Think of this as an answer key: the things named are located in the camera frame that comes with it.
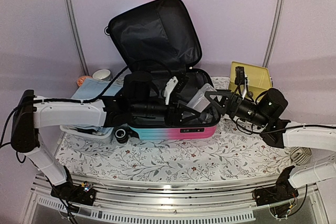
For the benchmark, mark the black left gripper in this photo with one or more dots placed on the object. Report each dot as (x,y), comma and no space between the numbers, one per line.
(175,115)

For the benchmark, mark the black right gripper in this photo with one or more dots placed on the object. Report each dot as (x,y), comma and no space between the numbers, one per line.
(230,104)

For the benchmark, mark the pink and teal kids suitcase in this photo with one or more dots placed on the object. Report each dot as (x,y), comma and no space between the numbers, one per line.
(157,41)

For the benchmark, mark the yellow top drawer box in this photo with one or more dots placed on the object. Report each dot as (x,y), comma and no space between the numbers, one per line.
(258,78)

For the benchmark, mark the pale blue denim garment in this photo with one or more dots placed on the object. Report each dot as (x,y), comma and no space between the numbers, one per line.
(90,89)

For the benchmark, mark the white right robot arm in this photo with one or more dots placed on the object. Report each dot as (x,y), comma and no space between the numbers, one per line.
(279,133)

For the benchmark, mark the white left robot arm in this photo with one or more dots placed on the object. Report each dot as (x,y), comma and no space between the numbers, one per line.
(147,119)

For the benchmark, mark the floral patterned table mat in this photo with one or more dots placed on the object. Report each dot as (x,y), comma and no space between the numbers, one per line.
(228,155)

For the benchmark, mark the white ceramic bowl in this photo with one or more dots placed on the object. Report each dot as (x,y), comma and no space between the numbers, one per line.
(102,74)

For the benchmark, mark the white perforated plastic basket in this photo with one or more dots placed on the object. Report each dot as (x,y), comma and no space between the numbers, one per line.
(89,132)

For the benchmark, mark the orange patterned small dish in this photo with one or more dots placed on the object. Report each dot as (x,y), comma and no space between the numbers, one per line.
(82,79)

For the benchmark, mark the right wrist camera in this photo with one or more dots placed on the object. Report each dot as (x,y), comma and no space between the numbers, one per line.
(241,81)

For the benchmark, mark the aluminium front rail frame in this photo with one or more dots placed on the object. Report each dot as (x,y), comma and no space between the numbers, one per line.
(125,201)

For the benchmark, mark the right wall aluminium post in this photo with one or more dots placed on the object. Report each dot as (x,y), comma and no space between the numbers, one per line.
(273,33)

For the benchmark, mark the wall aluminium post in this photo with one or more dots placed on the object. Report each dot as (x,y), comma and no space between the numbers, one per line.
(273,33)
(76,37)

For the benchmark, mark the left wall aluminium post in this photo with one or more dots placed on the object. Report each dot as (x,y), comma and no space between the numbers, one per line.
(76,37)

